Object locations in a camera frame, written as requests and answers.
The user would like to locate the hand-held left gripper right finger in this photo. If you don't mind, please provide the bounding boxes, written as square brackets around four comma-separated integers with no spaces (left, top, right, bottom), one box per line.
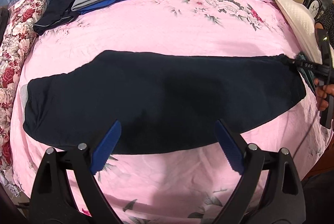
[213,120,307,224]

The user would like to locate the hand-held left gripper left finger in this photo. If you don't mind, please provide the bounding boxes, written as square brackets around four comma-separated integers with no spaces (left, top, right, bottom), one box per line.
[29,120,123,224]

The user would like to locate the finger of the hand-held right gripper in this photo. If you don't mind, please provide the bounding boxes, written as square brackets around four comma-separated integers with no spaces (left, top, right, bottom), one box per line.
[283,55,323,73]

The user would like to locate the dark navy pants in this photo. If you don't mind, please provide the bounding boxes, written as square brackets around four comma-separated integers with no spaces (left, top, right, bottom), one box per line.
[23,50,307,154]

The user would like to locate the person's right forearm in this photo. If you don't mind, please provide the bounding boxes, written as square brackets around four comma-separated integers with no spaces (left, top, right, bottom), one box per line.
[314,3,334,31]

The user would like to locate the person's right hand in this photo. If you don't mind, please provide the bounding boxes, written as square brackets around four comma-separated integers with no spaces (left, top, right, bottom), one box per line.
[314,78,334,112]

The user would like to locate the teal cloth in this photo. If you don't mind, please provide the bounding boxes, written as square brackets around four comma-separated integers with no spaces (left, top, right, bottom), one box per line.
[297,53,317,94]

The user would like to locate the dark framed round picture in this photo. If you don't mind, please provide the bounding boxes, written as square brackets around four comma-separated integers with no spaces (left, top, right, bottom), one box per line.
[308,0,324,18]

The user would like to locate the white quilted pillow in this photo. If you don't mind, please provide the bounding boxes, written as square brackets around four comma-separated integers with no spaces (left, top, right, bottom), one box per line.
[273,0,324,65]

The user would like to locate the pink floral bed sheet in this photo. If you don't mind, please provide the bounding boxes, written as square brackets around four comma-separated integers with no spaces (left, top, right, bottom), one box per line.
[10,0,332,224]

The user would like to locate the folded blue garment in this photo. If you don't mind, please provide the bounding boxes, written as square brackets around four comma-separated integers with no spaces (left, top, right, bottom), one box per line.
[77,0,137,15]

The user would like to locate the red floral rolled quilt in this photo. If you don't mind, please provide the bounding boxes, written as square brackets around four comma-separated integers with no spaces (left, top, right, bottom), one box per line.
[0,0,49,197]

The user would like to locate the dark garment with white stripe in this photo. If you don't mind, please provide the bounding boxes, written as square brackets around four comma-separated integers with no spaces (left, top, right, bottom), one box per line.
[33,0,80,36]

